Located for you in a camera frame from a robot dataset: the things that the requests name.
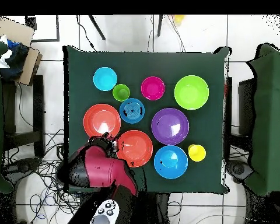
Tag green plastic cup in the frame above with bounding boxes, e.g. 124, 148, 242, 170
112, 83, 131, 102

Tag black tripod leg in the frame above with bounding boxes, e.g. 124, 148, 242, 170
156, 15, 165, 38
87, 15, 107, 41

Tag black bench frame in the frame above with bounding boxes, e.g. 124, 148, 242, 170
2, 74, 47, 158
223, 76, 257, 151

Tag cardboard box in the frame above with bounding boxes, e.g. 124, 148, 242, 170
0, 17, 44, 86

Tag dark green tablecloth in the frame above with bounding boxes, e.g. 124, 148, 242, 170
62, 45, 232, 195

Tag tangled black floor cables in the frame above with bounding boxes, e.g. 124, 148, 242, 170
4, 128, 85, 221

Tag yellow plastic cup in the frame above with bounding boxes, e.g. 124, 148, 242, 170
187, 143, 207, 163

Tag small dark blue bowl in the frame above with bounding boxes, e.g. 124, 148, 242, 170
119, 97, 146, 124

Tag purple plastic bowl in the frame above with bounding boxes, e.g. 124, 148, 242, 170
151, 107, 190, 146

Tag pink plastic bowl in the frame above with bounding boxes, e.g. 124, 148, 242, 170
141, 76, 166, 101

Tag large blue plastic bowl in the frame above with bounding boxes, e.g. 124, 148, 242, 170
153, 145, 189, 180

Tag small cyan plastic bowl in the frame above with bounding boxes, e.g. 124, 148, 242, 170
93, 66, 118, 92

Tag small yellow object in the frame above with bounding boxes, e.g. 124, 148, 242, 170
172, 15, 186, 26

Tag large green plastic bowl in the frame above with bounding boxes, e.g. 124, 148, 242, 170
174, 75, 210, 110

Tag blue and white cloth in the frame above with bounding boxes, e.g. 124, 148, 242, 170
0, 36, 30, 81

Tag orange plastic bowl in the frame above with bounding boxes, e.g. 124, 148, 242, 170
115, 129, 154, 168
83, 103, 122, 138

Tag black equipment base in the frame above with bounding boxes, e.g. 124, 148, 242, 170
225, 157, 254, 184
2, 157, 42, 177

